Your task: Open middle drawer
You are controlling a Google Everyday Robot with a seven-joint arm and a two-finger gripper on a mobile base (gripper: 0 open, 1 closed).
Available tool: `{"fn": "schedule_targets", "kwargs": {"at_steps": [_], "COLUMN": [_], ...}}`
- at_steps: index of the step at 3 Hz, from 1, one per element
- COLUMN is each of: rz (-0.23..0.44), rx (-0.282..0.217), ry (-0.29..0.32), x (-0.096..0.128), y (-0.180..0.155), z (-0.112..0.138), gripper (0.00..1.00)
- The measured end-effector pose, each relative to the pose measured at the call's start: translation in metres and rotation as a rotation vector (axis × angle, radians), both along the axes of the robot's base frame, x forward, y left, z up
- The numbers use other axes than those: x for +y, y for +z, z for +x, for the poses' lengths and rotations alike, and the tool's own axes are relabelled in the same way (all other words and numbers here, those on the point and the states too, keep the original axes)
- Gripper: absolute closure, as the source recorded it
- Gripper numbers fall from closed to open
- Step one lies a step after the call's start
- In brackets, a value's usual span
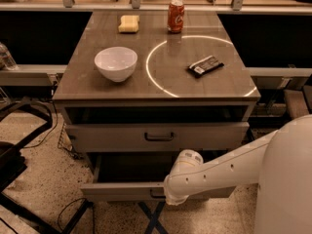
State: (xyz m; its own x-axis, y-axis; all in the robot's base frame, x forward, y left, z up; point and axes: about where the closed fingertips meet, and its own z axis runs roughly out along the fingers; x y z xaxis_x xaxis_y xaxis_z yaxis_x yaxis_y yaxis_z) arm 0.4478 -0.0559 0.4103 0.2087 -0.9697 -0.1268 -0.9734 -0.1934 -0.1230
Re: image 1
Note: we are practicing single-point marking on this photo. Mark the grey drawer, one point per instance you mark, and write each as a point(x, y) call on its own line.
point(126, 176)
point(156, 137)

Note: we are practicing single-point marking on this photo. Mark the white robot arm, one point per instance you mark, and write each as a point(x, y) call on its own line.
point(280, 163)

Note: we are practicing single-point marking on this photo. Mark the grey drawer cabinet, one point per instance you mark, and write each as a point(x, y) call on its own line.
point(161, 89)

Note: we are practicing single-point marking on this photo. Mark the grey top drawer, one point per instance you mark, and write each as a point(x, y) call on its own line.
point(156, 137)

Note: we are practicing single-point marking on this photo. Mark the white bowl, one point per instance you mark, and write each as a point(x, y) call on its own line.
point(116, 64)

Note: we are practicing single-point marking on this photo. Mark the black snack packet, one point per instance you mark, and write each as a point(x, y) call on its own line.
point(204, 66)

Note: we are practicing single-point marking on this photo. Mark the yellow sponge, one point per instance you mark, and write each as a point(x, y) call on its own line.
point(128, 24)

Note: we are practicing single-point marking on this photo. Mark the orange soda can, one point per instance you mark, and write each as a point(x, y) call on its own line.
point(175, 16)

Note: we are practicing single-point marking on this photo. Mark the blue tape cross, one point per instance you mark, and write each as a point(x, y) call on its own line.
point(154, 222)

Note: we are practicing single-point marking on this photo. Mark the office chair right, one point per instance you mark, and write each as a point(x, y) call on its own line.
point(280, 107)

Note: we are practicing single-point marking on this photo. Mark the clear plastic bottle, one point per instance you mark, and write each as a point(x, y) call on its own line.
point(6, 59)

